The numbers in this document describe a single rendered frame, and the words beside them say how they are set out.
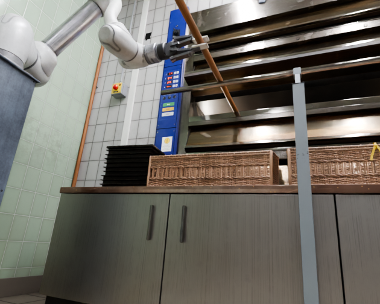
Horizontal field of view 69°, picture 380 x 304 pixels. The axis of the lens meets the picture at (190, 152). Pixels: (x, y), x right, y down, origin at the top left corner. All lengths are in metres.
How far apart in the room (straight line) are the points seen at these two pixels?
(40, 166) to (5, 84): 0.85
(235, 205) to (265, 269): 0.23
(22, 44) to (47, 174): 0.94
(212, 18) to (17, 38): 1.40
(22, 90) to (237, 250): 1.08
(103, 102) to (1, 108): 1.19
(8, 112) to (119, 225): 0.64
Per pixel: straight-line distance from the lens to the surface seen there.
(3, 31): 1.46
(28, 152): 2.01
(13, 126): 1.32
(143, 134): 2.00
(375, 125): 1.72
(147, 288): 1.17
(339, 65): 1.43
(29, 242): 2.06
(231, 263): 1.04
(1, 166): 1.28
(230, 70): 1.79
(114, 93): 2.24
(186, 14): 1.15
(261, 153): 1.13
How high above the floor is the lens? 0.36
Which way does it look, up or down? 19 degrees up
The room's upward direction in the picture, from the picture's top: 4 degrees clockwise
